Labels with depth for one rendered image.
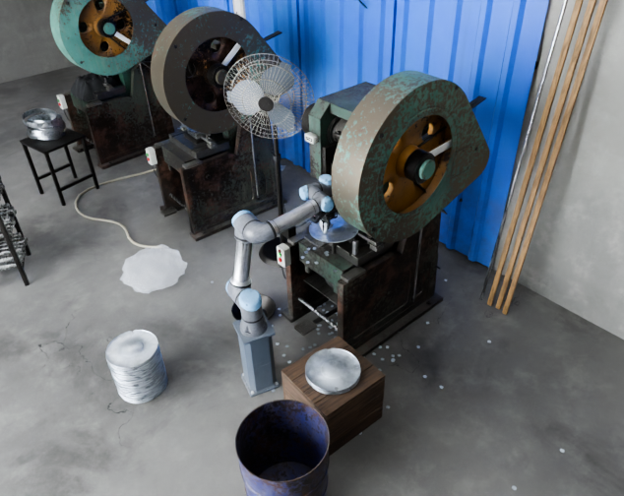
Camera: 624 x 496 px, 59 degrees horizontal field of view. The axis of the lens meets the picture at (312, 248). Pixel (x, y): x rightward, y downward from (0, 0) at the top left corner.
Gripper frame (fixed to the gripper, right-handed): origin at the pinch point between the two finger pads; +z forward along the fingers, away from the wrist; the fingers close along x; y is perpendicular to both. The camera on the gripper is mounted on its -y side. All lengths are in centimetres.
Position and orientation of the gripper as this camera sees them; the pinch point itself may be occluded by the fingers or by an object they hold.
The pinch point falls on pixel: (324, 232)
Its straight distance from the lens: 317.7
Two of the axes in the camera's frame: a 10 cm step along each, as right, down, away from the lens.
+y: 7.6, -4.0, 5.2
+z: 0.2, 8.1, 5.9
